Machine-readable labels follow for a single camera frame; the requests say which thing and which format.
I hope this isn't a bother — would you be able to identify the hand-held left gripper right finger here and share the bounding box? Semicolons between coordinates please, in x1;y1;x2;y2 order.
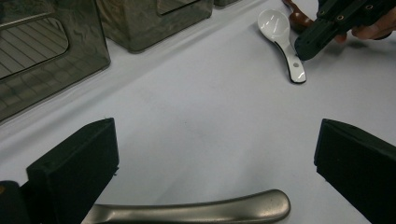
313;118;396;224

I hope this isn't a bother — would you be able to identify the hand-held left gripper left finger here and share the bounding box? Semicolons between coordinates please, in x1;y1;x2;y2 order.
26;117;120;224

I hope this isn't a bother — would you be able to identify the brown wooden spoon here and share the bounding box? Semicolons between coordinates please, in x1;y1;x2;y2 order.
281;0;314;34

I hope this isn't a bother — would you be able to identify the white ceramic spoon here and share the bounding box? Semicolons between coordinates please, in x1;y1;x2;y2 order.
257;8;307;84

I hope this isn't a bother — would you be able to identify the transparent grey plastic bin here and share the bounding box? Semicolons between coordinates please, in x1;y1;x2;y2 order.
0;0;111;123
95;0;215;54

